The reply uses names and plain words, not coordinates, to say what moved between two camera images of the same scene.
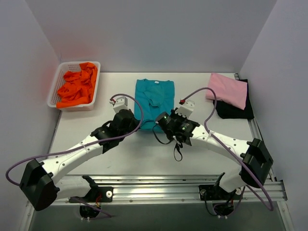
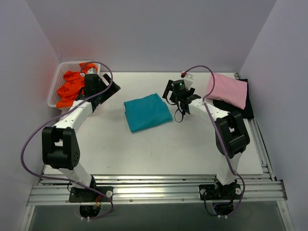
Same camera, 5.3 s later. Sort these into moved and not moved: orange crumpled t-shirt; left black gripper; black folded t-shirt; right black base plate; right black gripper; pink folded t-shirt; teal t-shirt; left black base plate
Moved: right black gripper; teal t-shirt; left black gripper
Not moved: right black base plate; black folded t-shirt; left black base plate; orange crumpled t-shirt; pink folded t-shirt
